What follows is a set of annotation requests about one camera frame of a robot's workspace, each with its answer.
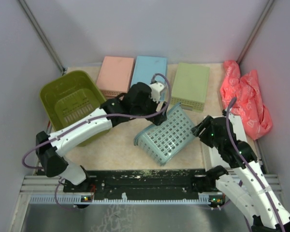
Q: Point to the blue perforated tray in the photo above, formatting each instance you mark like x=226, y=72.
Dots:
x=145, y=67

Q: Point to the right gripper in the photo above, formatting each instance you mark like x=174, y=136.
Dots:
x=196, y=130

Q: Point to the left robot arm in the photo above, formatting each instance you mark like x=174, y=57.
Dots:
x=140, y=101

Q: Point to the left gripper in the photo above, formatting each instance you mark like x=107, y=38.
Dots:
x=159, y=119

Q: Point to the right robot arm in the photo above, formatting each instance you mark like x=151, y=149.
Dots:
x=257, y=202

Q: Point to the light green perforated tray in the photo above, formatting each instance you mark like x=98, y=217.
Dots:
x=190, y=86

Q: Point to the pink perforated tray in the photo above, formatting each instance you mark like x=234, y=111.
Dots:
x=115, y=76

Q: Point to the teal perforated basket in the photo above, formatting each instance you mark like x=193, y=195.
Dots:
x=163, y=142

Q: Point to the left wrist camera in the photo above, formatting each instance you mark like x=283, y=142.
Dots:
x=157, y=90

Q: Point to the red plastic bag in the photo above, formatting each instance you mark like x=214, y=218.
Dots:
x=249, y=105

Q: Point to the olive green plastic tub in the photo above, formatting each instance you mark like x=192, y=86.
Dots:
x=70, y=98

